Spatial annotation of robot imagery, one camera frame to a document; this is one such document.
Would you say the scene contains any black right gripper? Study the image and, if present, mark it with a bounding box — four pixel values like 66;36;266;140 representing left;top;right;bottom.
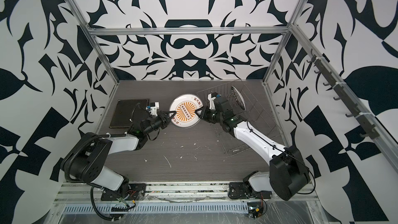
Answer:
195;105;226;125

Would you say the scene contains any round white plate green rim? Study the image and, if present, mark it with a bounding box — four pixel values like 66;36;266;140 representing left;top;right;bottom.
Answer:
231;86;246;111

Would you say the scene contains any black plate orange rim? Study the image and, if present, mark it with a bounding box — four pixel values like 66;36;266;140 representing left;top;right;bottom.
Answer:
109;99;149;129

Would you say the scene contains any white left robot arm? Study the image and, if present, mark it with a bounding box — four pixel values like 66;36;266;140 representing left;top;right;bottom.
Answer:
61;111;176;222

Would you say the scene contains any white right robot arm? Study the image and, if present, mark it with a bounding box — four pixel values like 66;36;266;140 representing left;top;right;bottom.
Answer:
195;93;311;201

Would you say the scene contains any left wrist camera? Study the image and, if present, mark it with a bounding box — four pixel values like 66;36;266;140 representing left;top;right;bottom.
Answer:
146;102;160;117

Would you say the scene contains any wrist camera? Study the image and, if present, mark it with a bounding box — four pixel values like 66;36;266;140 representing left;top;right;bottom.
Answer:
208;92;221;110
146;102;160;117

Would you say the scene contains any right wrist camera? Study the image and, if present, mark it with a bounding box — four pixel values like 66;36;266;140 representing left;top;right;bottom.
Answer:
208;92;221;110

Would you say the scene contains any white cable duct strip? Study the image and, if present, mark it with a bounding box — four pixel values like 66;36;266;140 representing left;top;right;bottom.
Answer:
62;201;249;215

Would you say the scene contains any aluminium cage frame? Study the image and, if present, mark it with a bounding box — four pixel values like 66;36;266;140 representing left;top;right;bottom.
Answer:
52;0;398;181

